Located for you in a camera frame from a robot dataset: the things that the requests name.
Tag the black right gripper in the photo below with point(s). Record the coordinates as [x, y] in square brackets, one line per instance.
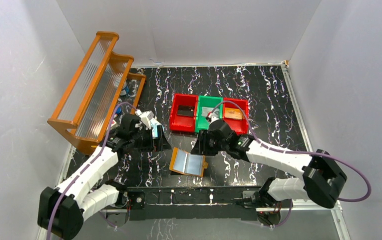
[200, 147]

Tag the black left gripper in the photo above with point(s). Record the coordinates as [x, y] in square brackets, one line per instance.
[156, 142]

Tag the orange leather card holder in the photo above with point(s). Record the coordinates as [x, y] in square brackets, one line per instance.
[185, 163]

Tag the white credit card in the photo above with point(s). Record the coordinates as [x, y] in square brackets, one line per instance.
[206, 110]

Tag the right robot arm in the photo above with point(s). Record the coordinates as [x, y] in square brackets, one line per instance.
[315, 175]

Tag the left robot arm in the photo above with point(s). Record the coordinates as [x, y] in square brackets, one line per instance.
[62, 210]

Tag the black card in red bin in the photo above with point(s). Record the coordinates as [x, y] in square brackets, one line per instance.
[185, 111]

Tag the white blue tube package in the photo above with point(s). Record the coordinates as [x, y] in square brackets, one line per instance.
[155, 124]

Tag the green plastic bin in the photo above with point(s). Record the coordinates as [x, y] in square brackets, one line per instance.
[201, 123]

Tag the red plastic bin left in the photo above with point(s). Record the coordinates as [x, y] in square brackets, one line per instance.
[179, 123]

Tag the red plastic bin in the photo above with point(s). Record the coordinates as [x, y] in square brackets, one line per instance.
[179, 123]
[240, 127]

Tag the red plastic bin right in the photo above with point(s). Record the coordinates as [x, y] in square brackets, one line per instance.
[240, 127]

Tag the blue white bottle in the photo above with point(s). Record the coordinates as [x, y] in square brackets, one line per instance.
[125, 89]

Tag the orange wooden shelf rack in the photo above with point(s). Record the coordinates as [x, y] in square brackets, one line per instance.
[83, 113]

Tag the aluminium frame rail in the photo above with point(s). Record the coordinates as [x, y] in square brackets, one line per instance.
[159, 192]

